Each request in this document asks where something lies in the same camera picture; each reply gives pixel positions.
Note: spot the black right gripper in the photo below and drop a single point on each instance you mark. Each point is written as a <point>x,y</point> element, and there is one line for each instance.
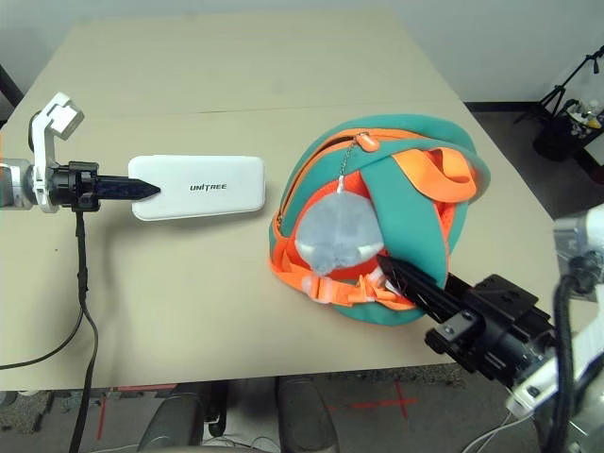
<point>495,325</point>

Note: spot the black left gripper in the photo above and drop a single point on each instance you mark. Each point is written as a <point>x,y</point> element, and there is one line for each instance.
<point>75,186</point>

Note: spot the teal and orange backpack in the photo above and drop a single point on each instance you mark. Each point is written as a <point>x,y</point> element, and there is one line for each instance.
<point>406,212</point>

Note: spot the white Unitree pencil case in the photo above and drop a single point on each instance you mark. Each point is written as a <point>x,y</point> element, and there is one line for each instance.
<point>212,189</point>

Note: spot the grey white plush toy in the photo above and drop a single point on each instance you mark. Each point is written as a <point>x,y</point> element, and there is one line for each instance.
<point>330,226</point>

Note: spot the black-legged side table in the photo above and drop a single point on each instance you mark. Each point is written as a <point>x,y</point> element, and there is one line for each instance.
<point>7,87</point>

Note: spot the grey robot right leg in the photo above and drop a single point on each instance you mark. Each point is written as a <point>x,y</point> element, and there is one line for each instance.
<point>304,415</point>

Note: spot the black waste bin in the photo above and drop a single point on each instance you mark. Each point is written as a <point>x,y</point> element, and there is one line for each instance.
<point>557,141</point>

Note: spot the black tripod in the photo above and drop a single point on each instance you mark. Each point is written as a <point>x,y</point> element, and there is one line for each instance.
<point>593,63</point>

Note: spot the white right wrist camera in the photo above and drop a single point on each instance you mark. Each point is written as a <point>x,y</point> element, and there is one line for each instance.
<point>587,340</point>

